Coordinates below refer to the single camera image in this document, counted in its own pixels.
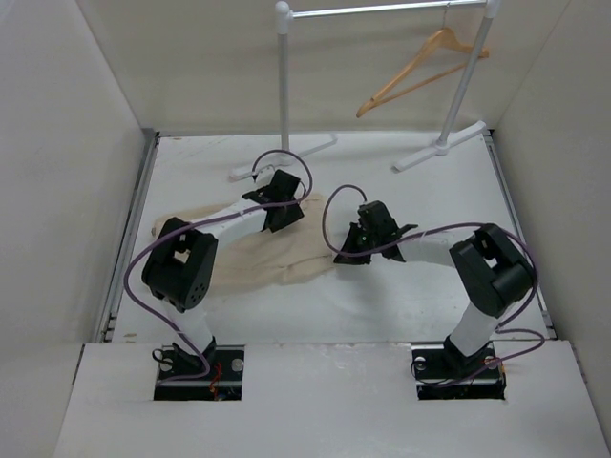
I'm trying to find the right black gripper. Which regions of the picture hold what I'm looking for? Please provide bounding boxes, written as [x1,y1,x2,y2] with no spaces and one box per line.
[335,223,381,266]

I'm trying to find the beige trousers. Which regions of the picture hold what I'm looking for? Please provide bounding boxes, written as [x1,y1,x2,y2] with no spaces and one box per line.
[150,190,335,292]

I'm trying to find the wooden clothes hanger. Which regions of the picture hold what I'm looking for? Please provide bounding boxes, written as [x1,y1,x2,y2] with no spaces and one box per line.
[355,20,475,118]

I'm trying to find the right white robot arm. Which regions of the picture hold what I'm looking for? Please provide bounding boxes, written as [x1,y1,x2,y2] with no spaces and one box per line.
[331,200,538,388]

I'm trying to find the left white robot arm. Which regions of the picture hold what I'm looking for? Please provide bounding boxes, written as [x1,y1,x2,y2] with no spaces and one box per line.
[141,170,304,381]

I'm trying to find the white clothes rack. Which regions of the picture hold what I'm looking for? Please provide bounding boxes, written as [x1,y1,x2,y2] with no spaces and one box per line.
[228,0,501,182]

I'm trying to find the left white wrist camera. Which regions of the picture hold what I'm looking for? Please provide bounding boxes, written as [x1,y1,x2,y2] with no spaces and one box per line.
[252,166,276,187]

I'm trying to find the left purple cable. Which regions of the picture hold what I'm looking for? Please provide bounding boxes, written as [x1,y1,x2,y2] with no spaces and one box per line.
[122,150,314,383]

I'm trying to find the purple cable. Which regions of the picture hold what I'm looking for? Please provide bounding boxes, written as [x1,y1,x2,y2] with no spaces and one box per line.
[122,150,314,383]
[322,184,545,385]

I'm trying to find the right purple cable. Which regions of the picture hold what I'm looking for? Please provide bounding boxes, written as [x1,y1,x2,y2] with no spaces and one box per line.
[322,184,545,385]

